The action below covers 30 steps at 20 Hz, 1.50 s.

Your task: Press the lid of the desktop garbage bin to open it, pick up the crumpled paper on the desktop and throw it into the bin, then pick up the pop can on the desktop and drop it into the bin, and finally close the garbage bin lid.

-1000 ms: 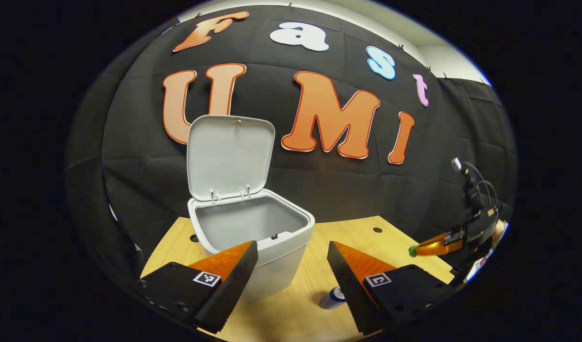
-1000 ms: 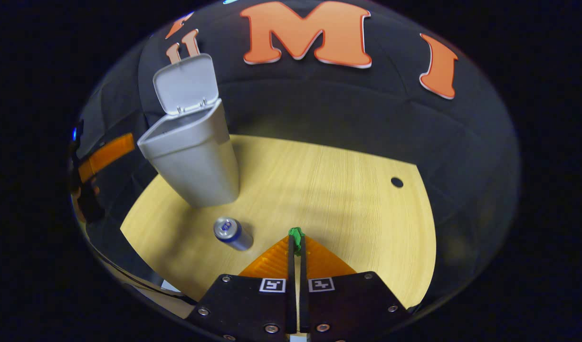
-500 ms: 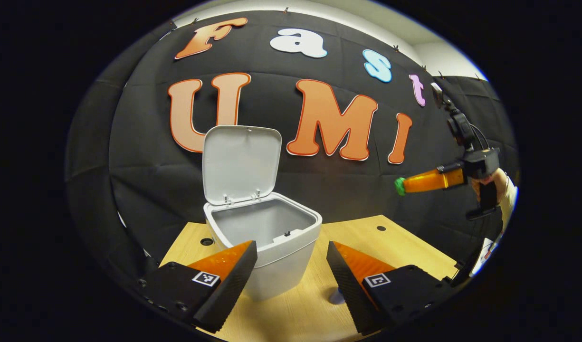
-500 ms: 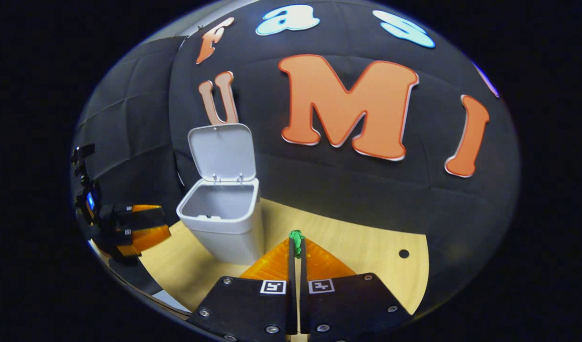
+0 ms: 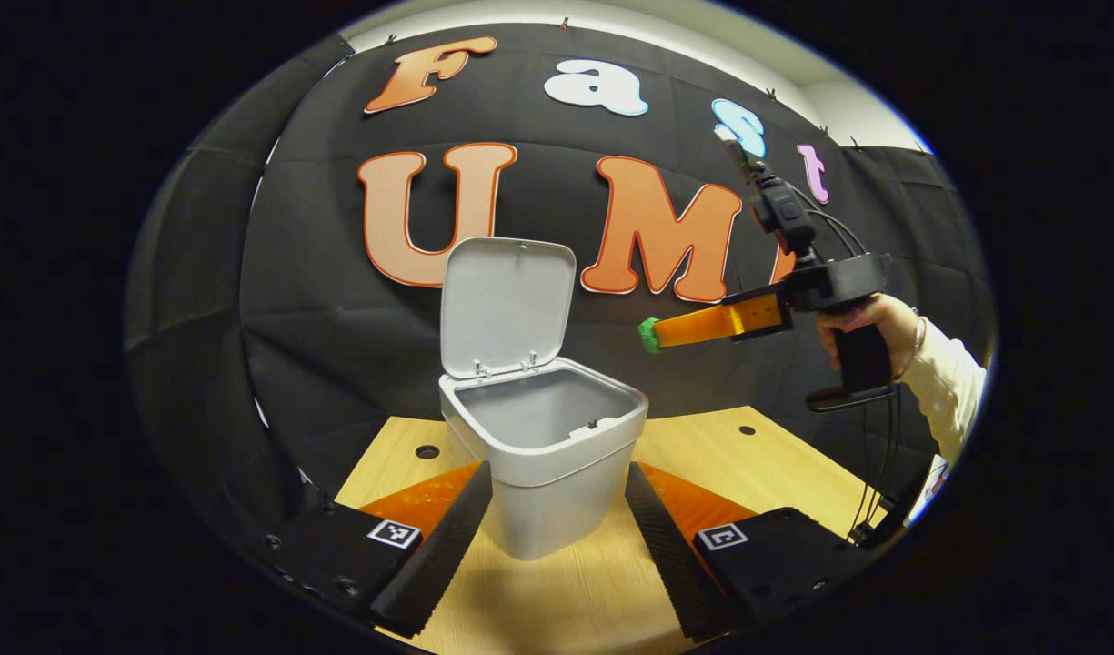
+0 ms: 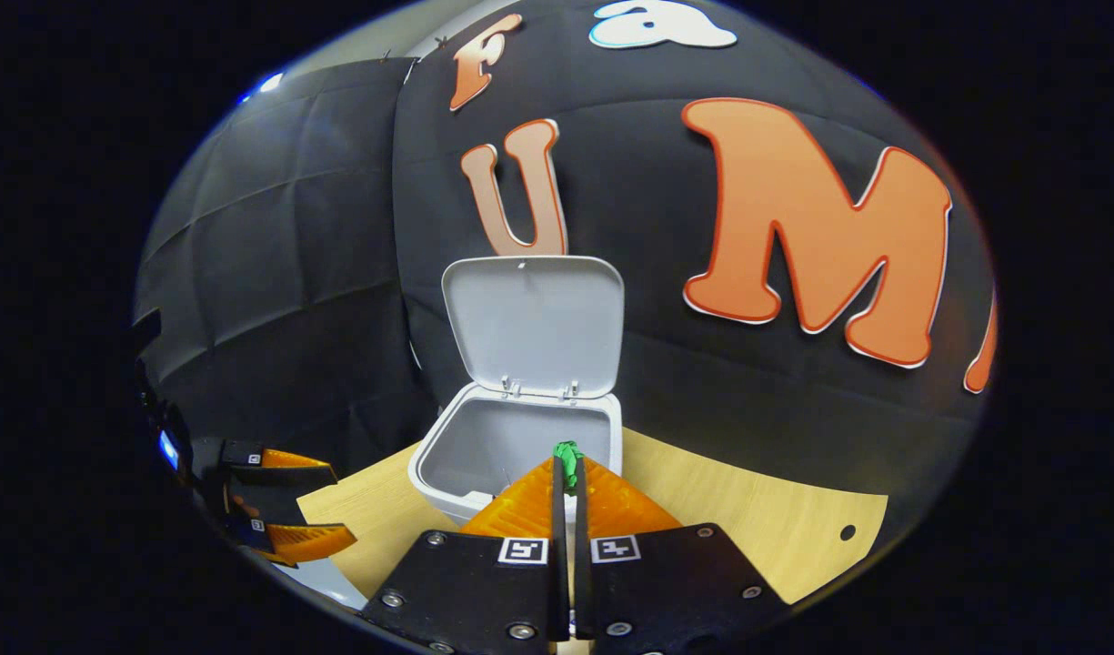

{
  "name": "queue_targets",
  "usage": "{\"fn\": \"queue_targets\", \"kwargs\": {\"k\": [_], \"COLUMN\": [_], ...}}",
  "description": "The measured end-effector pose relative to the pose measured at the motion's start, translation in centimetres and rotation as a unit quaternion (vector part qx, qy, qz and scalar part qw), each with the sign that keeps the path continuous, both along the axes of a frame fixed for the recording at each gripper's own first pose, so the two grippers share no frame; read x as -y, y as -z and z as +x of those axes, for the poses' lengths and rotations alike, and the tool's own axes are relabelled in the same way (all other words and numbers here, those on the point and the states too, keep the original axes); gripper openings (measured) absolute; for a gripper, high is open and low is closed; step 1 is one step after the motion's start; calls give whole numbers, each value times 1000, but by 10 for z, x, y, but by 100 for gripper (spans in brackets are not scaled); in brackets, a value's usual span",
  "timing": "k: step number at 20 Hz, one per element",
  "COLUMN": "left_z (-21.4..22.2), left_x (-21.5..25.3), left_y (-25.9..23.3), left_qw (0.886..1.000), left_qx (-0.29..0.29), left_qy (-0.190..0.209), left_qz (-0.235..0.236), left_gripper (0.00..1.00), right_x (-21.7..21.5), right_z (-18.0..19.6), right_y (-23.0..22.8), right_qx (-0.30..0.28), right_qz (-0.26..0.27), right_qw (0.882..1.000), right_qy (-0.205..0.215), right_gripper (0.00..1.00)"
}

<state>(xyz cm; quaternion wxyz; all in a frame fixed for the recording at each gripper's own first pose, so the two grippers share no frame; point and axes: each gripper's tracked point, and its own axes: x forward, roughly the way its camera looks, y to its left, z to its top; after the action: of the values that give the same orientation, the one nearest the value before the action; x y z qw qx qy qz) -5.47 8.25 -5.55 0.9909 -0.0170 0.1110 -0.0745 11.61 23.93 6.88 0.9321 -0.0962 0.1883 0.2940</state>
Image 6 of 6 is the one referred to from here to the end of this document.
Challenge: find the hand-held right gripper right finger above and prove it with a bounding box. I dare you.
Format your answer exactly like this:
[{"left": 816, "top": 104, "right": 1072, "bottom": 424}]
[{"left": 573, "top": 455, "right": 794, "bottom": 655}]

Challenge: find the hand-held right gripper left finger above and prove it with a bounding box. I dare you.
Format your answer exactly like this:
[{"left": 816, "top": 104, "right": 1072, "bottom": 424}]
[{"left": 356, "top": 458, "right": 571, "bottom": 655}]

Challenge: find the green paper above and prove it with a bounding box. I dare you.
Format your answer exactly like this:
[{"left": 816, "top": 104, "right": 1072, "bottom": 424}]
[{"left": 553, "top": 441, "right": 585, "bottom": 492}]

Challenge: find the white desktop garbage bin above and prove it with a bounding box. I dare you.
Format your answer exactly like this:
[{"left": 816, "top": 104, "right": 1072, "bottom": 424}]
[{"left": 407, "top": 256, "right": 626, "bottom": 527}]

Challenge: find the wooden desktop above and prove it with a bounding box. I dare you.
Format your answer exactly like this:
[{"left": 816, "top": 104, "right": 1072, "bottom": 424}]
[{"left": 296, "top": 428, "right": 888, "bottom": 642}]

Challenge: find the black backdrop cloth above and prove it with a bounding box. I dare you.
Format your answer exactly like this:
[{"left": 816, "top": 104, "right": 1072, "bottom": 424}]
[
  {"left": 134, "top": 59, "right": 435, "bottom": 474},
  {"left": 393, "top": 0, "right": 999, "bottom": 547}
]

